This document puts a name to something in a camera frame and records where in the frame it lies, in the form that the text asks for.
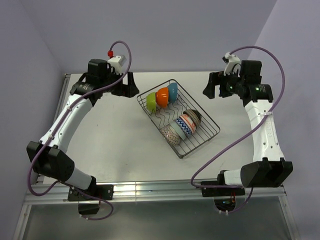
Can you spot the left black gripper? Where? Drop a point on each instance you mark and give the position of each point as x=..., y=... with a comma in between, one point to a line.
x=129, y=90

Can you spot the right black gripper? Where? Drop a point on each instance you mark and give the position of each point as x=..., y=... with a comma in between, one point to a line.
x=216, y=78

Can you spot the orange bowl white inside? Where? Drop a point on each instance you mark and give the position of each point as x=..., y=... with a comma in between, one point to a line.
x=162, y=97

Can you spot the blue ceramic bowl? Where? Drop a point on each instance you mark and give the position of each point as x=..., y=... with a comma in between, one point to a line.
x=172, y=92

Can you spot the olive patterned bowl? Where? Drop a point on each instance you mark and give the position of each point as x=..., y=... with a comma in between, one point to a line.
x=194, y=115

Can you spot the orange floral bowl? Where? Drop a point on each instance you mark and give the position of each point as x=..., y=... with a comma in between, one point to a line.
x=189, y=121

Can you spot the brown patterned bowl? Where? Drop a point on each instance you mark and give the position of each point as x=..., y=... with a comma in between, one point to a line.
x=170, y=135

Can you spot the orange patterned bowl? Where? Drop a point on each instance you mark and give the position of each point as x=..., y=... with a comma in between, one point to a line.
x=184, y=126

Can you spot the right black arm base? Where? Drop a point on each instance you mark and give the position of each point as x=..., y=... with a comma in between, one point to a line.
x=220, y=190

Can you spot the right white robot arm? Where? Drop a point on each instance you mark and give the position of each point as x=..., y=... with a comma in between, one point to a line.
x=268, y=168

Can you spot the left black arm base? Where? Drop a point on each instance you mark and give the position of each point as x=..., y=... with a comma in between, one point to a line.
x=89, y=201

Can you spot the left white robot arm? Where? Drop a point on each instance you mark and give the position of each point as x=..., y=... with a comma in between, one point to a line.
x=48, y=155

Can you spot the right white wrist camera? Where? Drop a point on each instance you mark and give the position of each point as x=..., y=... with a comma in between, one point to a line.
x=233, y=64

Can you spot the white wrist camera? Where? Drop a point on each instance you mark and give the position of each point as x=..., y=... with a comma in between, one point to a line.
x=116, y=61
x=233, y=64

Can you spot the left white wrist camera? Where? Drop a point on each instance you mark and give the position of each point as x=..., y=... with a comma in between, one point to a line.
x=116, y=61

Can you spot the grey wire dish rack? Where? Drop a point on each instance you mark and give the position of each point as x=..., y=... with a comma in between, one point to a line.
x=207, y=130

